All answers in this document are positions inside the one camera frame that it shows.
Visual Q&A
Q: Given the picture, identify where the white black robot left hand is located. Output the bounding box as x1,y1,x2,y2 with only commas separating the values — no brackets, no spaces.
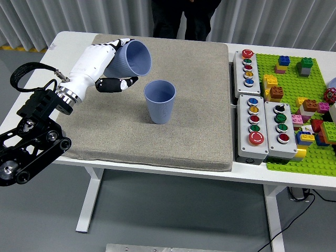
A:
61,38,139,102

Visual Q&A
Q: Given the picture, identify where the blue ribbed plastic cup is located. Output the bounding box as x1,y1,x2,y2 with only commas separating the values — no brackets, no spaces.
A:
104,39,152,79
143,79,176,124

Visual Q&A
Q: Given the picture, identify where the white curtain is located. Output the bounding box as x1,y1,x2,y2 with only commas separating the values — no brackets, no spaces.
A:
0,0,336,57

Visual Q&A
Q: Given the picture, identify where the yellow black floor tape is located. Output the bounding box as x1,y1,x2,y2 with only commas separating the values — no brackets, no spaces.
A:
0,44,49,54

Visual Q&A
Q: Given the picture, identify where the person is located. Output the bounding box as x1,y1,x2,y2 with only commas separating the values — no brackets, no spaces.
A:
151,0,223,42

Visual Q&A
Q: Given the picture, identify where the grey-brown mat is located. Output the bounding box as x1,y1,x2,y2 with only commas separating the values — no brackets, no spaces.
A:
56,33,234,173

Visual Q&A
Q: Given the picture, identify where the white table leg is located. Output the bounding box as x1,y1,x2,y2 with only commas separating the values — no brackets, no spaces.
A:
263,183,286,252
75,165,106,234

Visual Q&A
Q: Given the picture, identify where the grey five-button control box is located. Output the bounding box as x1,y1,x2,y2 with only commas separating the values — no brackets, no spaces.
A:
233,49,261,97

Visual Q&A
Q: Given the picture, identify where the grey box large red stop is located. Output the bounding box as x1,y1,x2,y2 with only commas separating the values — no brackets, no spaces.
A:
235,94,270,165

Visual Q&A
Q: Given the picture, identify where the yellow block under brown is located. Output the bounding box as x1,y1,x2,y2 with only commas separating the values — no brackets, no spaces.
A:
265,88,282,103

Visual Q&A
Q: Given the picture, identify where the brown building block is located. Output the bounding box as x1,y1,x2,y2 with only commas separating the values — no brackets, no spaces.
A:
269,86,285,100

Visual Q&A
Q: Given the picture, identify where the yellow pink block stack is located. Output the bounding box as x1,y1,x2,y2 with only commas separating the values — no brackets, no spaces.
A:
274,62,288,75

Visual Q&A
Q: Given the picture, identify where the green building baseplate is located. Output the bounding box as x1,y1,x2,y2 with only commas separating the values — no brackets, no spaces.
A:
255,53,336,176

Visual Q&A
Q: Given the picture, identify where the grey building block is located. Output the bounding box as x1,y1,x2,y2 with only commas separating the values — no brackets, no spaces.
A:
296,62,311,78

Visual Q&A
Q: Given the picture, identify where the brown block on white block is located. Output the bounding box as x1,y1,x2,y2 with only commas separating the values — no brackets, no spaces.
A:
300,99,319,118

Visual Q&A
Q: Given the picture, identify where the blue block with yellow block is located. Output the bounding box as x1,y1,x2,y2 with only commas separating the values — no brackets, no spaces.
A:
295,131,316,146

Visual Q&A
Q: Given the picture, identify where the yellow round block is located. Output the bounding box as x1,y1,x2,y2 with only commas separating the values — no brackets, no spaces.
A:
291,148,308,162

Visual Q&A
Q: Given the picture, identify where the red building block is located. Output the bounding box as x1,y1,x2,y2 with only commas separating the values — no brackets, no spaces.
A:
310,119,325,133

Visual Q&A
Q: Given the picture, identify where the red valve handwheel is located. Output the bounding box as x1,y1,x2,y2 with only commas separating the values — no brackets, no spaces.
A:
323,88,336,104

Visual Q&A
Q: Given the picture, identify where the grey power strip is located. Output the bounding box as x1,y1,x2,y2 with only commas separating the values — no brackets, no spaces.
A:
287,186,312,202

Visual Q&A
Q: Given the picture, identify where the large green orange block stack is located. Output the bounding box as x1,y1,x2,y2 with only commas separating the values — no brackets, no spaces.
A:
320,121,336,144

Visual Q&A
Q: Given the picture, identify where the grey box black selector switch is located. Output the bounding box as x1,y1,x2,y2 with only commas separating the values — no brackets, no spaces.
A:
264,101,299,160

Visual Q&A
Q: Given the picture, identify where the black floor cable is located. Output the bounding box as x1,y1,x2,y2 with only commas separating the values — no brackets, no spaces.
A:
258,187,336,252

